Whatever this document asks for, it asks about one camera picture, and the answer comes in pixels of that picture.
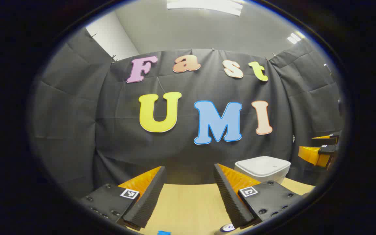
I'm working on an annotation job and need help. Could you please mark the small ceiling light panel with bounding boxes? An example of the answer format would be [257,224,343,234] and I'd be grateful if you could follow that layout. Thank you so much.
[287,31,306,44]

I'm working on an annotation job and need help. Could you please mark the wooden desktop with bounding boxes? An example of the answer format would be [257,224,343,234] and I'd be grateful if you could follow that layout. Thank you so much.
[128,178,316,235]

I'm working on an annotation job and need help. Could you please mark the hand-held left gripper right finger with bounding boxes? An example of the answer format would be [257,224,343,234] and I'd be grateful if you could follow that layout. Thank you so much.
[213,163,304,229]

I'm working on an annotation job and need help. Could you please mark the white desktop garbage bin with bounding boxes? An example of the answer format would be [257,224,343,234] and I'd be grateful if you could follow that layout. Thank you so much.
[234,156,291,185]

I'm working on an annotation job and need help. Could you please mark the large ceiling light panel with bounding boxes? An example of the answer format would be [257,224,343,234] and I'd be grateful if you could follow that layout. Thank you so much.
[167,0,243,16]

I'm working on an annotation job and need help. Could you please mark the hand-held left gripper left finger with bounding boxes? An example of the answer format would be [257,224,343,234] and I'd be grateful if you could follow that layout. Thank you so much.
[79,166,167,230]

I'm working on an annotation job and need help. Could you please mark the black backdrop cloth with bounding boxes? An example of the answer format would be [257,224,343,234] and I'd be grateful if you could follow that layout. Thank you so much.
[31,28,343,199]

